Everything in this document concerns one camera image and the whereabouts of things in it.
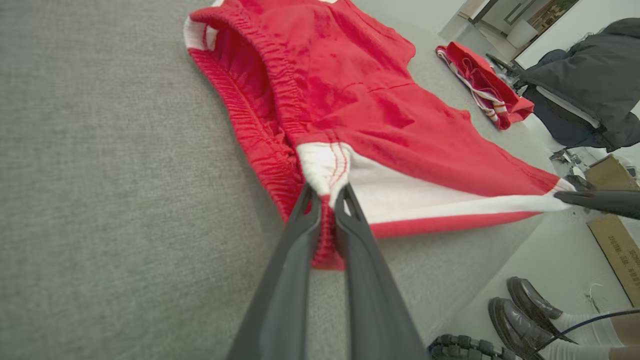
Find thin dark floor cable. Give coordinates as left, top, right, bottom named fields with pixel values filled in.
left=532, top=308, right=640, bottom=358

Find black ribbed robot part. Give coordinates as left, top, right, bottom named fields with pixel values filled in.
left=427, top=333, right=522, bottom=360

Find dark brown leather shoe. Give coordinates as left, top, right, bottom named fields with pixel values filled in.
left=488, top=297, right=557, bottom=360
left=506, top=276, right=577, bottom=345

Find white sock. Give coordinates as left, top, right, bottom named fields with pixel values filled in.
left=552, top=311, right=626, bottom=348
left=540, top=339, right=613, bottom=360

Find person in dark coat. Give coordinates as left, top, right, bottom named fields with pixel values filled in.
left=519, top=17, right=640, bottom=154

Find white bin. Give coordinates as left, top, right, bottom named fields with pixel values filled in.
left=506, top=19, right=539, bottom=50

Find red jersey with white sleeves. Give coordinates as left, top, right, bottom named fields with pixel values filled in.
left=434, top=41, right=536, bottom=131

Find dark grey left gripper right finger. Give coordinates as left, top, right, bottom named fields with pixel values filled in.
left=333, top=183, right=429, bottom=360

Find brown cardboard box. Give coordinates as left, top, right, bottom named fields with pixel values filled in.
left=584, top=154, right=640, bottom=308

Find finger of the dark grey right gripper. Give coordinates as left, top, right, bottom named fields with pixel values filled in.
left=553, top=189, right=640, bottom=221

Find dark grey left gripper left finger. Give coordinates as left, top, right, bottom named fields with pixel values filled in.
left=226, top=184, right=322, bottom=360

